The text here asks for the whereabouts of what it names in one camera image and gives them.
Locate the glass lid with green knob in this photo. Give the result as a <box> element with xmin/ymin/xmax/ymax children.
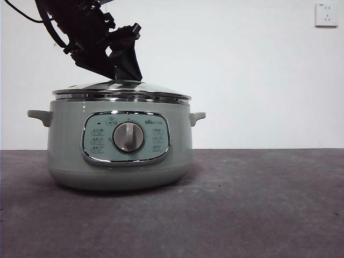
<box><xmin>51</xmin><ymin>80</ymin><xmax>192</xmax><ymax>105</ymax></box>

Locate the white wall socket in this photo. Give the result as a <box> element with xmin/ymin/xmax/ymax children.
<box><xmin>314</xmin><ymin>2</ymin><xmax>339</xmax><ymax>28</ymax></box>

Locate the thin black cable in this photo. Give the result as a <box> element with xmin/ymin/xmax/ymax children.
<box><xmin>4</xmin><ymin>0</ymin><xmax>45</xmax><ymax>23</ymax></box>

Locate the looped black cable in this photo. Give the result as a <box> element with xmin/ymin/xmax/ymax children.
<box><xmin>42</xmin><ymin>10</ymin><xmax>69</xmax><ymax>49</ymax></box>

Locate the pale green electric cooking pot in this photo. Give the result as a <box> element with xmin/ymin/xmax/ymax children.
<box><xmin>26</xmin><ymin>98</ymin><xmax>207</xmax><ymax>192</ymax></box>

